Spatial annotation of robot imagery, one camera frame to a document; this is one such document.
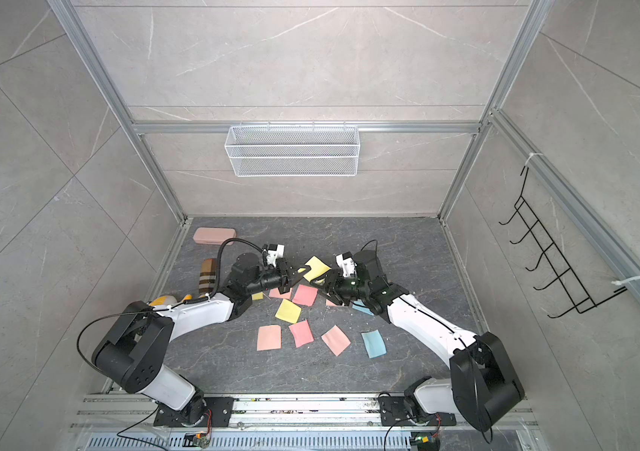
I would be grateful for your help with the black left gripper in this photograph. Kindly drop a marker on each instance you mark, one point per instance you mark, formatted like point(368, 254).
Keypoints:
point(285, 274)

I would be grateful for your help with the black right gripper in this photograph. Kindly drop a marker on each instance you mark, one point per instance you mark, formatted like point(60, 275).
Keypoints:
point(336, 285)

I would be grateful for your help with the blue memo pad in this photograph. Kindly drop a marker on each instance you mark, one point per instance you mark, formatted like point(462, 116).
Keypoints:
point(361, 308)

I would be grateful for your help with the yellow torn memo page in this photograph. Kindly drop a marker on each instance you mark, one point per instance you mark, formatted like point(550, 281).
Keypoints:
point(288, 312)

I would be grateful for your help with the salmon torn memo page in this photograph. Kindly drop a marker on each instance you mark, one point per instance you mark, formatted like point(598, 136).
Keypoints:
point(336, 340)

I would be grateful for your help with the dark pink torn page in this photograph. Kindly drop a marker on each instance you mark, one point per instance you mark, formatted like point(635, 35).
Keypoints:
point(301, 333)

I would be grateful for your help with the blue torn memo page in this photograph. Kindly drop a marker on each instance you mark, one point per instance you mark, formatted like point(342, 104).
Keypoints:
point(374, 344)

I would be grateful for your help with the pink torn memo page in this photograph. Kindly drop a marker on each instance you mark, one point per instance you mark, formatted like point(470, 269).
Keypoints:
point(269, 338)

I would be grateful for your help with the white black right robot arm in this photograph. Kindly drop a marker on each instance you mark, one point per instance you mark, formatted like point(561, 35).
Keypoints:
point(483, 386)

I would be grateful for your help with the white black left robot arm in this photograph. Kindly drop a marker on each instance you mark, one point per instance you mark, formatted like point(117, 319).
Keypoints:
point(133, 351)

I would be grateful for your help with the brown plaid cylinder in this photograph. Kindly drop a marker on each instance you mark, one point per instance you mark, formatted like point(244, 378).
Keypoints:
point(208, 277)

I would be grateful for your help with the pink eraser case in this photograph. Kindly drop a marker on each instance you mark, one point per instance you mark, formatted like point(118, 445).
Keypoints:
point(213, 235)

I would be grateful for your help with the yellow plush toy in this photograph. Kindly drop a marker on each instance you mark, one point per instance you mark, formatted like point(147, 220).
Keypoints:
point(169, 301)

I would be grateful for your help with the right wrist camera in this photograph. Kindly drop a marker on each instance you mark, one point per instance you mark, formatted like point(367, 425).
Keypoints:
point(347, 264)

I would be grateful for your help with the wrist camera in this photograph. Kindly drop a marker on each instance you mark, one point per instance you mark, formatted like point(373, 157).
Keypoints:
point(272, 253)
point(347, 264)

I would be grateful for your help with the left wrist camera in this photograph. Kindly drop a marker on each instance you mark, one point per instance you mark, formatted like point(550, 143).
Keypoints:
point(272, 253)

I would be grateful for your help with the white wire mesh basket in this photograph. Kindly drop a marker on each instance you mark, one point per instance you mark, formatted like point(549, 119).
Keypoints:
point(263, 151)

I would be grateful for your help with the black wire hook rack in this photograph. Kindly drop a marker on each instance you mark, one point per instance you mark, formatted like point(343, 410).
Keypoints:
point(552, 256)

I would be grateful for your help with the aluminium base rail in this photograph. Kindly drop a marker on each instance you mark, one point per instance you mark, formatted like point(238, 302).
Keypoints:
point(292, 422)

